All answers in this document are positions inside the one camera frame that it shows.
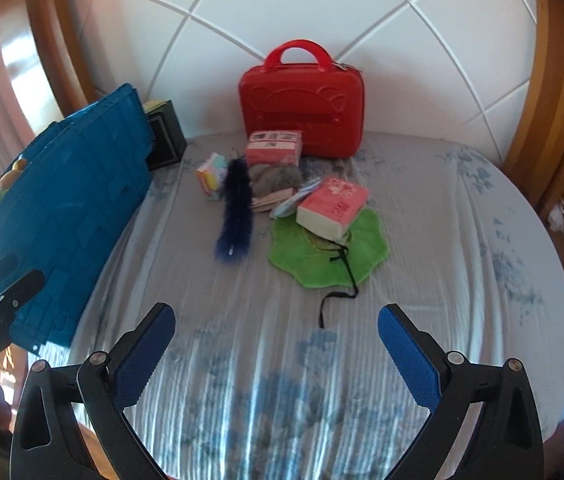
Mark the blue fluffy duster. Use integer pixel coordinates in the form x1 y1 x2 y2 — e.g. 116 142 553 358
215 157 254 262

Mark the pastel tissue pack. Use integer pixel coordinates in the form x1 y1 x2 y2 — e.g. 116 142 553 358
196 153 227 202

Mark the green fleece hat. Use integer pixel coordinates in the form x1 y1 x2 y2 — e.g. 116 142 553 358
268 208 390 289

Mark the grey furry slipper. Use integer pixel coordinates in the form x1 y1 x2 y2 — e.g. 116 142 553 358
248 164 303 198

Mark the pink white tissue pack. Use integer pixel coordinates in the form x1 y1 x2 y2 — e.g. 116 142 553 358
296 177 370 242

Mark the beige paper tube pack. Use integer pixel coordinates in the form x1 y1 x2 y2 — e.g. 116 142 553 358
251 188 295 212

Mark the blue plastic crate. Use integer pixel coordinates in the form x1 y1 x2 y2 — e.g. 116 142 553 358
0 84 154 352

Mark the black box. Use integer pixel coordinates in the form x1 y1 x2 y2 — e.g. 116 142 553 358
144 100 187 171

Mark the red hard carry case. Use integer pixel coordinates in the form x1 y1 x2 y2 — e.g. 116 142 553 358
239 39 365 159

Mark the wooden headboard frame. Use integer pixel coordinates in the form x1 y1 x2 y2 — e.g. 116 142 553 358
503 0 564 219

